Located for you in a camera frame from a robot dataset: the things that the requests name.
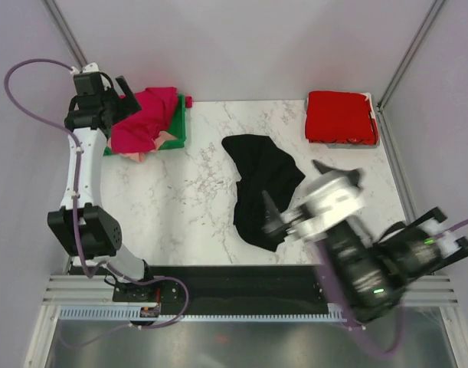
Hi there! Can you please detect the magenta t shirt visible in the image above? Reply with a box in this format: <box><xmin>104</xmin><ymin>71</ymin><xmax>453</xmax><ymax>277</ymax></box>
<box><xmin>110</xmin><ymin>87</ymin><xmax>195</xmax><ymax>155</ymax></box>

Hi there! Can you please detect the peach pink t shirt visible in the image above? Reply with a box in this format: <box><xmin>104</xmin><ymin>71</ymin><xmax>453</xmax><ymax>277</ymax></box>
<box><xmin>119</xmin><ymin>131</ymin><xmax>176</xmax><ymax>163</ymax></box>

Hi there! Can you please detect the green plastic tray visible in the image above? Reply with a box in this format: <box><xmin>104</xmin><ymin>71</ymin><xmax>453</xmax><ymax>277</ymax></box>
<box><xmin>102</xmin><ymin>94</ymin><xmax>188</xmax><ymax>156</ymax></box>

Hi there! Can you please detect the black t shirt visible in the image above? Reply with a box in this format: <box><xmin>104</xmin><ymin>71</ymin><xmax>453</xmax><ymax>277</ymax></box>
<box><xmin>221</xmin><ymin>133</ymin><xmax>306</xmax><ymax>253</ymax></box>

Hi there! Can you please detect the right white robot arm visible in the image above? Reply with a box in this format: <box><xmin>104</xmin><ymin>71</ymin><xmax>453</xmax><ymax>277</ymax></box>
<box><xmin>262</xmin><ymin>160</ymin><xmax>468</xmax><ymax>324</ymax></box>

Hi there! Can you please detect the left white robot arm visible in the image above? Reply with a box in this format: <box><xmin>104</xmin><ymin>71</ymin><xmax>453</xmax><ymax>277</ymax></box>
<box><xmin>47</xmin><ymin>63</ymin><xmax>157</xmax><ymax>301</ymax></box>

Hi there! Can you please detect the folded red t shirt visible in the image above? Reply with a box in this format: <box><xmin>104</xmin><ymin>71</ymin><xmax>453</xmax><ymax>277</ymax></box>
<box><xmin>304</xmin><ymin>90</ymin><xmax>376</xmax><ymax>146</ymax></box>

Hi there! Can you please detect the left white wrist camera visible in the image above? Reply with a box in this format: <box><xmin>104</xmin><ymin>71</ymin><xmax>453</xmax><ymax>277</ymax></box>
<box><xmin>70</xmin><ymin>62</ymin><xmax>100</xmax><ymax>75</ymax></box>

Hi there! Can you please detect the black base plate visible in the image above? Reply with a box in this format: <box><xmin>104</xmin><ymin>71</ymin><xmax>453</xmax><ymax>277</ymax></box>
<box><xmin>113</xmin><ymin>265</ymin><xmax>327</xmax><ymax>314</ymax></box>

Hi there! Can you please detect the left aluminium frame post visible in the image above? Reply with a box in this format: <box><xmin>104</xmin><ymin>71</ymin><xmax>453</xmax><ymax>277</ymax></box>
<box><xmin>41</xmin><ymin>0</ymin><xmax>88</xmax><ymax>67</ymax></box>

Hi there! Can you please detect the aluminium frame post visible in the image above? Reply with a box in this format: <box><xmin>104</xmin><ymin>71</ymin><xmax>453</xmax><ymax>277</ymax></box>
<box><xmin>377</xmin><ymin>0</ymin><xmax>448</xmax><ymax>112</ymax></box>
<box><xmin>41</xmin><ymin>0</ymin><xmax>88</xmax><ymax>67</ymax></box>

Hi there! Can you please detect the white slotted cable duct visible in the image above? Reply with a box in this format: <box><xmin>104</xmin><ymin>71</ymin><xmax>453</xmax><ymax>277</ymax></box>
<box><xmin>59</xmin><ymin>304</ymin><xmax>346</xmax><ymax>323</ymax></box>

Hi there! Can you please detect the right aluminium frame post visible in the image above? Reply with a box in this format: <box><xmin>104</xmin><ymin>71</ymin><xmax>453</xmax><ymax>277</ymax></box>
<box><xmin>377</xmin><ymin>0</ymin><xmax>448</xmax><ymax>112</ymax></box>

